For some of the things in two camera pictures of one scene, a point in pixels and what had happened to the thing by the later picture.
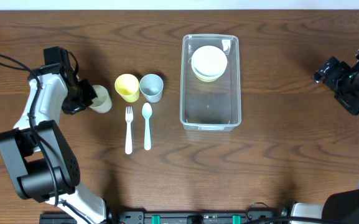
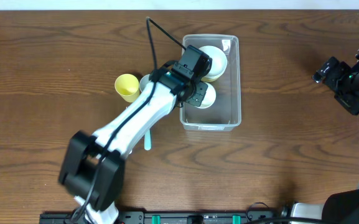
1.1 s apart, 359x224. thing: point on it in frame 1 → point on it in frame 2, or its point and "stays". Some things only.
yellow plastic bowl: x=208 y=79 stays
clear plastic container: x=210 y=83 stays
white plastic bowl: x=209 y=61 stays
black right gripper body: x=327 y=72 stays
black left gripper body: x=84 y=94 → x=196 y=94
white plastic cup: x=102 y=103 → x=209 y=98
